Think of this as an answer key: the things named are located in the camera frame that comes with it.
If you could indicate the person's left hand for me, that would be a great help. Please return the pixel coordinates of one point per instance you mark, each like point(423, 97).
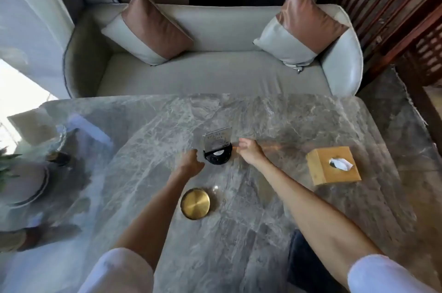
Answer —
point(189, 165)

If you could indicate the person's right hand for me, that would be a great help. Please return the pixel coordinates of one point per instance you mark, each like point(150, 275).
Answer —
point(250, 151)

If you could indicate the person's left thumb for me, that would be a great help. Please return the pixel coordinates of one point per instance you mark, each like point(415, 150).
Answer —
point(200, 166)

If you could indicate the person's right fingers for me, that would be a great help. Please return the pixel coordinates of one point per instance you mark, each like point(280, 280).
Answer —
point(242, 146)

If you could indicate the person's right forearm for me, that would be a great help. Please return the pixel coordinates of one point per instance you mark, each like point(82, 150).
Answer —
point(310, 213)

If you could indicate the person's left forearm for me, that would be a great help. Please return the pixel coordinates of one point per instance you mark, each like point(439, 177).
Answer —
point(155, 213)

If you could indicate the black round sign holder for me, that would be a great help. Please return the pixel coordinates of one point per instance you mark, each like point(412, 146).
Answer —
point(217, 157)

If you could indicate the round brass coaster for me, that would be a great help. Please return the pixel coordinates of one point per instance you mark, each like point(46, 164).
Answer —
point(195, 204)

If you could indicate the grey fabric sofa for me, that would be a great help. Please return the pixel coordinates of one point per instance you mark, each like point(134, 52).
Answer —
point(214, 68)

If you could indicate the yellow wooden tissue box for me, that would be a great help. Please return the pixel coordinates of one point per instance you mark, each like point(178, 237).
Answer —
point(332, 171)

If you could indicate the white tissue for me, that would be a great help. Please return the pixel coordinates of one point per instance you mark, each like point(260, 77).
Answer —
point(340, 163)

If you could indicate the brown and grey cushion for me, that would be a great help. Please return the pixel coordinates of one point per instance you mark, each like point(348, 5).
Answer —
point(300, 28)
point(148, 28)

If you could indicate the green potted plant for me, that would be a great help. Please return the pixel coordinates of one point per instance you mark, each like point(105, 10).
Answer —
point(7, 168)

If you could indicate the dark wooden lattice screen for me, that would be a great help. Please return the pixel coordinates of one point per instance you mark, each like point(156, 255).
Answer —
point(390, 9)

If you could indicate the grey curtain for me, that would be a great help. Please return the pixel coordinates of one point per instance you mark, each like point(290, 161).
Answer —
point(34, 27)

